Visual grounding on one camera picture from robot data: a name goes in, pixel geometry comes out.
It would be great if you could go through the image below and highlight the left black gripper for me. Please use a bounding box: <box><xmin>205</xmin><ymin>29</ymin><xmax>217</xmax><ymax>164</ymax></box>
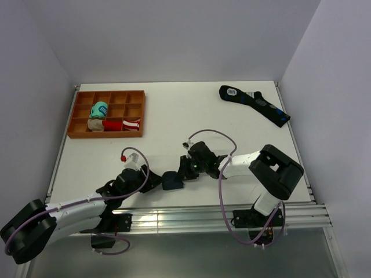
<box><xmin>121</xmin><ymin>164</ymin><xmax>164</xmax><ymax>199</ymax></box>

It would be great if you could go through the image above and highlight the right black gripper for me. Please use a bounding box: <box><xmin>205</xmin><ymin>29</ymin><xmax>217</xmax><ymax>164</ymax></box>
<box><xmin>175</xmin><ymin>155</ymin><xmax>208</xmax><ymax>182</ymax></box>

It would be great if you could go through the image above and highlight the navy cartoon sock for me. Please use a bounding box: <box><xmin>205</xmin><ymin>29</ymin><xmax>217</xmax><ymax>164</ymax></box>
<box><xmin>162</xmin><ymin>171</ymin><xmax>184</xmax><ymax>191</ymax></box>

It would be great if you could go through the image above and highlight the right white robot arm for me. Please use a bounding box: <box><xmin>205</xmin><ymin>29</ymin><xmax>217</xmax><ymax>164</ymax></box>
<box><xmin>174</xmin><ymin>141</ymin><xmax>304</xmax><ymax>226</ymax></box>

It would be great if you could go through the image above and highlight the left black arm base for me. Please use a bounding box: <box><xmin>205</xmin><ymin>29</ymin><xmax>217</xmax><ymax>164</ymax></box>
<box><xmin>90</xmin><ymin>213</ymin><xmax>132</xmax><ymax>255</ymax></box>

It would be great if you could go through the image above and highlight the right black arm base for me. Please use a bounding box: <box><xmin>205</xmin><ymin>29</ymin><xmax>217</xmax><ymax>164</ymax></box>
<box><xmin>230</xmin><ymin>206</ymin><xmax>286</xmax><ymax>246</ymax></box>

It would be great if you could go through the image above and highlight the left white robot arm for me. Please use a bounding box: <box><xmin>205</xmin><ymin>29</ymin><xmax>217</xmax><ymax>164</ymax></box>
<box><xmin>1</xmin><ymin>165</ymin><xmax>162</xmax><ymax>265</ymax></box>

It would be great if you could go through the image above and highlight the red white striped sock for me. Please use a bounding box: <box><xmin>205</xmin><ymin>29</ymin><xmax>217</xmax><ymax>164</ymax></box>
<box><xmin>102</xmin><ymin>119</ymin><xmax>140</xmax><ymax>131</ymax></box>

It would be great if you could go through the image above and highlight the beige rolled sock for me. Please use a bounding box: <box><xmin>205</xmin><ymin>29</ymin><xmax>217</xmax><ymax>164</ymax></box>
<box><xmin>87</xmin><ymin>119</ymin><xmax>104</xmax><ymax>132</ymax></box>

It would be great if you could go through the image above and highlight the orange compartment tray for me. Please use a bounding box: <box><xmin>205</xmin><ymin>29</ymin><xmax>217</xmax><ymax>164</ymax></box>
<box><xmin>67</xmin><ymin>90</ymin><xmax>146</xmax><ymax>139</ymax></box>

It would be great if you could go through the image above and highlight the teal rolled sock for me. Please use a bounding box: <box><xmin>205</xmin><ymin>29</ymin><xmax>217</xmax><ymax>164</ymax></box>
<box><xmin>89</xmin><ymin>101</ymin><xmax>108</xmax><ymax>119</ymax></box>

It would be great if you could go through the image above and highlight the black blue sports sock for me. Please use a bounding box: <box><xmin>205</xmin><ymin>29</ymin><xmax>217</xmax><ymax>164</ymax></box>
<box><xmin>219</xmin><ymin>85</ymin><xmax>290</xmax><ymax>127</ymax></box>

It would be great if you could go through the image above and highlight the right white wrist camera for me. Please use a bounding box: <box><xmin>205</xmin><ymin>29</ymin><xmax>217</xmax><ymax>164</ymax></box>
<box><xmin>182</xmin><ymin>139</ymin><xmax>194</xmax><ymax>151</ymax></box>

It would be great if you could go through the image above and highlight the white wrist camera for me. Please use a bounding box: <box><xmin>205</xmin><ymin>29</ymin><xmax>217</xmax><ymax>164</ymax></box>
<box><xmin>182</xmin><ymin>139</ymin><xmax>194</xmax><ymax>151</ymax></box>
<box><xmin>121</xmin><ymin>153</ymin><xmax>140</xmax><ymax>170</ymax></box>

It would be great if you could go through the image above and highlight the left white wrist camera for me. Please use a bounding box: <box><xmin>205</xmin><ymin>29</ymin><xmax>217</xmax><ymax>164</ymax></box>
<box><xmin>121</xmin><ymin>153</ymin><xmax>140</xmax><ymax>170</ymax></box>

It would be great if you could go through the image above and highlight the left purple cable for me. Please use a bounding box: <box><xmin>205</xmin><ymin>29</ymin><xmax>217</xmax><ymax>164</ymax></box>
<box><xmin>5</xmin><ymin>147</ymin><xmax>150</xmax><ymax>256</ymax></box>

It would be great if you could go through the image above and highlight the aluminium front rail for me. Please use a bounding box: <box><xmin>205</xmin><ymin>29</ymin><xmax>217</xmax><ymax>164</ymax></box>
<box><xmin>113</xmin><ymin>203</ymin><xmax>332</xmax><ymax>235</ymax></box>

